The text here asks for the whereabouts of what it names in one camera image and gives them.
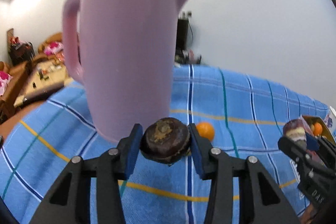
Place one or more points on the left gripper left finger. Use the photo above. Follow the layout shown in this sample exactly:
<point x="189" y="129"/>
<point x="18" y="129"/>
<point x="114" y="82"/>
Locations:
<point x="68" y="198"/>

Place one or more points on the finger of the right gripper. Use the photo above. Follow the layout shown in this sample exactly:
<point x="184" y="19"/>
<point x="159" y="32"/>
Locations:
<point x="320" y="148"/>
<point x="296" y="153"/>

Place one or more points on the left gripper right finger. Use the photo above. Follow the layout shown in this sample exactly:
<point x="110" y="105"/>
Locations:
<point x="260" y="198"/>

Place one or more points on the purple sweet potato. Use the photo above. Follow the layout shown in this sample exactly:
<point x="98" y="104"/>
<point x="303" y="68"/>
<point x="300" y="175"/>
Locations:
<point x="295" y="131"/>

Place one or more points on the pink metal tin tray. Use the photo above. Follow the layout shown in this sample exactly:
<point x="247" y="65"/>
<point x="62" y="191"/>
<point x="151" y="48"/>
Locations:
<point x="310" y="121"/>

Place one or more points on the small orange near kettle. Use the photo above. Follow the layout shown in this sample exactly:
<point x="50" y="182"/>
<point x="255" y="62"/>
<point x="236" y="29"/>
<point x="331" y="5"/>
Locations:
<point x="206" y="130"/>

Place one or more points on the blue plaid tablecloth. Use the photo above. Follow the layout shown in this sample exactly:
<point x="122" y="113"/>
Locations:
<point x="247" y="113"/>

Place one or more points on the white tv stand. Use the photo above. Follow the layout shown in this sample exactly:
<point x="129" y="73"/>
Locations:
<point x="184" y="57"/>

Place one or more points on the wooden coffee table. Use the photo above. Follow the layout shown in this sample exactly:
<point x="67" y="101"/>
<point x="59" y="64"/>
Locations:
<point x="46" y="78"/>

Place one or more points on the black television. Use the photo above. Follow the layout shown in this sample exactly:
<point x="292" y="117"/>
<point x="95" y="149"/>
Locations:
<point x="182" y="33"/>

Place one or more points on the brown leather sofa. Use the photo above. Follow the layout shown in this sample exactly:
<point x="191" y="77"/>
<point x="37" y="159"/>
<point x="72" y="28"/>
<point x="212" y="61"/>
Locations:
<point x="12" y="82"/>

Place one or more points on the orange leather armchair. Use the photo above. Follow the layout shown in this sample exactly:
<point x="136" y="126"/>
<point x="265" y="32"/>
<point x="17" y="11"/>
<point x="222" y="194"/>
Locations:
<point x="51" y="49"/>

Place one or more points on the pink electric kettle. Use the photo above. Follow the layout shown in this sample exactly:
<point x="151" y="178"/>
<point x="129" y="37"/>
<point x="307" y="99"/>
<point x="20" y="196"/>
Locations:
<point x="122" y="51"/>

